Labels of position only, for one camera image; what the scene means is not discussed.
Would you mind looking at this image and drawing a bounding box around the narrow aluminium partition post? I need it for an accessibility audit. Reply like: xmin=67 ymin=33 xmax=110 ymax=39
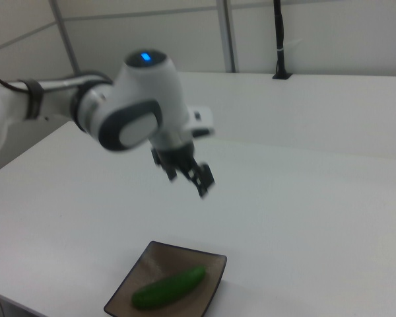
xmin=48 ymin=0 xmax=81 ymax=76

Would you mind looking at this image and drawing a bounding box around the black pole with base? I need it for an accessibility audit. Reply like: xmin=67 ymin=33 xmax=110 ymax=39
xmin=271 ymin=0 xmax=293 ymax=81

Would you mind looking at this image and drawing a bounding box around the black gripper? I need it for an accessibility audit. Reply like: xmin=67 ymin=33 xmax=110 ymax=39
xmin=150 ymin=140 xmax=216 ymax=199

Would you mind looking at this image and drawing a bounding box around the black strap on arm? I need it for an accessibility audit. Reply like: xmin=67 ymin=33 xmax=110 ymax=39
xmin=18 ymin=78 xmax=45 ymax=120

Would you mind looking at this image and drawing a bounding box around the brown square ceramic plate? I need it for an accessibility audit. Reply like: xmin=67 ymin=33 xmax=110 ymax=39
xmin=103 ymin=240 xmax=228 ymax=317

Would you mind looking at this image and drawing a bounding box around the wide aluminium partition post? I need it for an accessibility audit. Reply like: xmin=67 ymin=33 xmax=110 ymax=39
xmin=216 ymin=0 xmax=237 ymax=74

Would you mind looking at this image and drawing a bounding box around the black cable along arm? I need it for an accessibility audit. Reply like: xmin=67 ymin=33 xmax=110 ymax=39
xmin=0 ymin=69 xmax=115 ymax=95

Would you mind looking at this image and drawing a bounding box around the green cucumber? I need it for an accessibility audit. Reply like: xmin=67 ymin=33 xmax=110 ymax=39
xmin=131 ymin=265 xmax=207 ymax=311

